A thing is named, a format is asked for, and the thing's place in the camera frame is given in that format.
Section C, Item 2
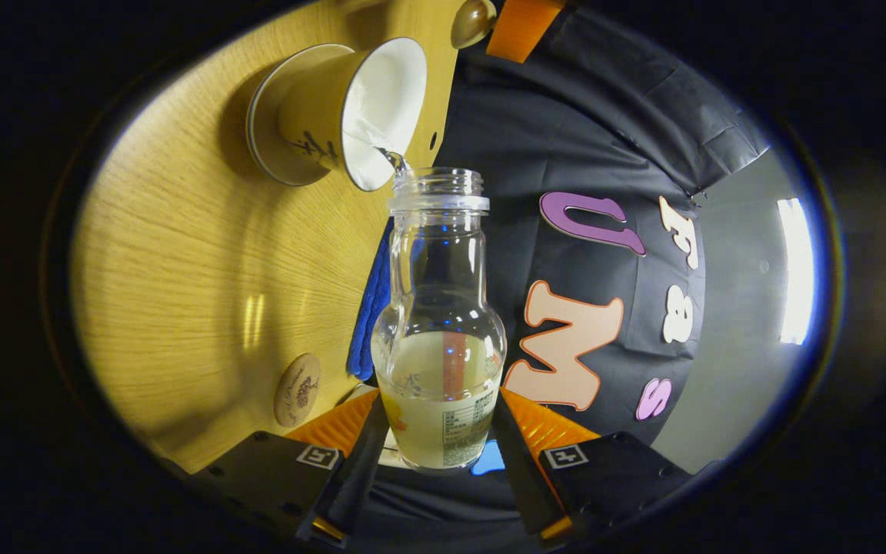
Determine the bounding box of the beige ceramic teacup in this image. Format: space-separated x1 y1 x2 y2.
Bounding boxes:
278 37 429 192

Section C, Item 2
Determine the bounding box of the beige teacup lid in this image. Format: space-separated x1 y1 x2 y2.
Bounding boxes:
451 0 498 50

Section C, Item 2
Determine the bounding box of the clear glass water bottle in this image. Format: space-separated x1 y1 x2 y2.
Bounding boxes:
370 167 508 472

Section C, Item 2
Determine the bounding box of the blue towel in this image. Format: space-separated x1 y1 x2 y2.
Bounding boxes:
346 218 397 382

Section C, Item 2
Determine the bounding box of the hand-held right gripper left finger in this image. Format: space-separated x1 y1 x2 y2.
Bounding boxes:
189 389 383 549

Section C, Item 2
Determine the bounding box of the round cork coaster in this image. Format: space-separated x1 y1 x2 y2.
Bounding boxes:
273 352 323 429

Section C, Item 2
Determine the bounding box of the black backdrop cloth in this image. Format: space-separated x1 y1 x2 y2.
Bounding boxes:
366 6 771 532

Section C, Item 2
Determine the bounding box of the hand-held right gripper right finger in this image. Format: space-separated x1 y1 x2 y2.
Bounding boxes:
492 388 694 544

